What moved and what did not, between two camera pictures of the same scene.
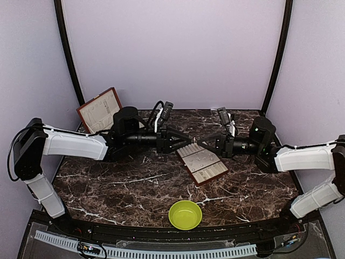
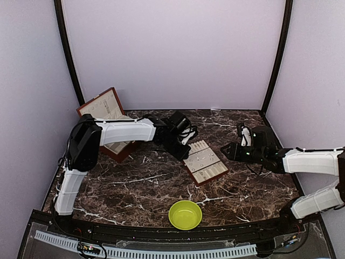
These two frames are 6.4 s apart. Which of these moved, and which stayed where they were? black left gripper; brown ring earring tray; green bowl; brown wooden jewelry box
Moved: black left gripper
Stayed: brown ring earring tray; green bowl; brown wooden jewelry box
